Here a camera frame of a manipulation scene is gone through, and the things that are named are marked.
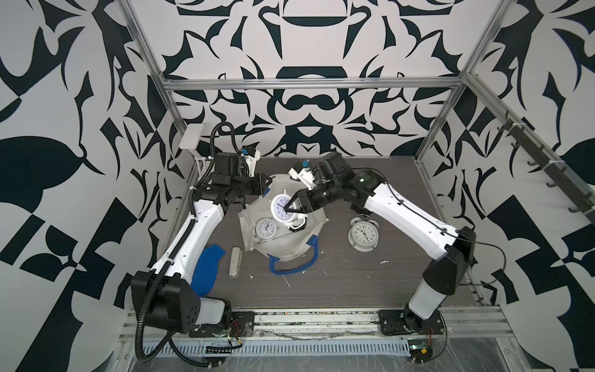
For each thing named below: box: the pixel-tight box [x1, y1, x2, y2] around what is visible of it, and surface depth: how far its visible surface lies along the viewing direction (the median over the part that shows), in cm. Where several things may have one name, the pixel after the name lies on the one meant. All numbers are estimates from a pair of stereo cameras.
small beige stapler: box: [228, 246, 243, 279], surface depth 86 cm
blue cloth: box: [190, 244, 227, 297], surface depth 86 cm
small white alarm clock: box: [254, 217, 281, 242], surface depth 93 cm
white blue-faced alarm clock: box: [269, 189, 309, 232], surface depth 70 cm
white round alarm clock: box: [347, 213, 380, 254], surface depth 91 cm
